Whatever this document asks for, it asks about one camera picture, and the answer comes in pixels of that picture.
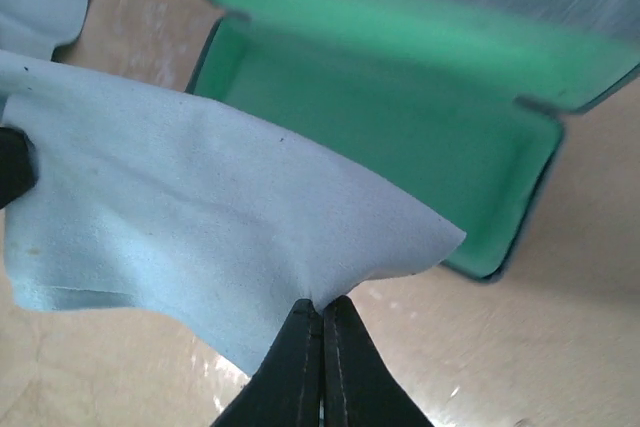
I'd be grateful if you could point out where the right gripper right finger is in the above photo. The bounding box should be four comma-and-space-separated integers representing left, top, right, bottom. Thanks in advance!
323, 296, 433, 427

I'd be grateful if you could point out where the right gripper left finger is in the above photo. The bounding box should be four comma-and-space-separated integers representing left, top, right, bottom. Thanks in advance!
214, 299, 324, 427

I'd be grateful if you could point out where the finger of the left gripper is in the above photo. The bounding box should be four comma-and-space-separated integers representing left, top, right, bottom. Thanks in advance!
0, 127, 37, 209

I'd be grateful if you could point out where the blue-grey glasses case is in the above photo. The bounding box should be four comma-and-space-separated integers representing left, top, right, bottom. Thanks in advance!
187, 0, 639, 282

